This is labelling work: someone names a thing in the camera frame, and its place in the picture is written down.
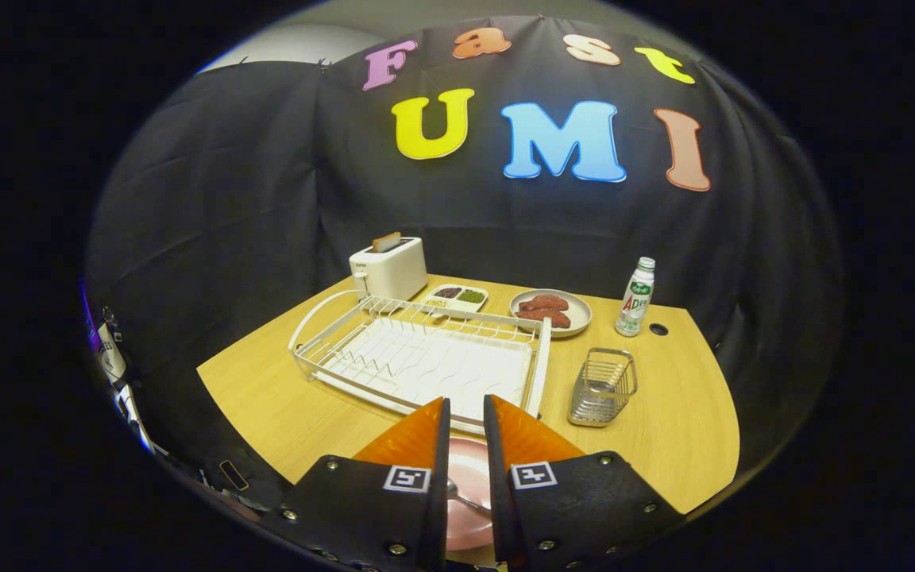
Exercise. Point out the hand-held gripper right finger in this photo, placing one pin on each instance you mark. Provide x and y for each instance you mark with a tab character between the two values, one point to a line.
497	508

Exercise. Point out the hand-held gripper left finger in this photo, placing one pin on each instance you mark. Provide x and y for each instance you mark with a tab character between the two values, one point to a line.
438	508

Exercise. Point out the pink plate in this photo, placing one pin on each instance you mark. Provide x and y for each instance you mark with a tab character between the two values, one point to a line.
469	465

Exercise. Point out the beige round plate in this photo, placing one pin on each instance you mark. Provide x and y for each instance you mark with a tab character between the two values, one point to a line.
581	314

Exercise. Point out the white ribbed drain tray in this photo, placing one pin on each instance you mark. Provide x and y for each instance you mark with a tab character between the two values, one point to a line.
442	373

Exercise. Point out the red meat piece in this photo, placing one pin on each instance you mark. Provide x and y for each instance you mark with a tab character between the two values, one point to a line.
545	303
546	318

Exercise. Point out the white divided bean tray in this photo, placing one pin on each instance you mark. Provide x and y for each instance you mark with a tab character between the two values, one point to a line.
457	307

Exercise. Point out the white toaster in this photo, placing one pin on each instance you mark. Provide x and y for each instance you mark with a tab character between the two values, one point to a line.
394	274

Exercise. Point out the white drink bottle green cap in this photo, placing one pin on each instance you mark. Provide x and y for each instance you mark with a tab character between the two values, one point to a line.
634	306

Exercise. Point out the brown toast slice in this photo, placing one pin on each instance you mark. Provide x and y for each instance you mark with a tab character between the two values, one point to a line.
386	241

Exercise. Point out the black backdrop cloth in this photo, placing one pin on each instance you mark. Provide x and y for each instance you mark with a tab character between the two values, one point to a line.
227	238

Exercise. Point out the white printed object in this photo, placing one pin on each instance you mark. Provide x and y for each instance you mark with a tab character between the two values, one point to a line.
112	357

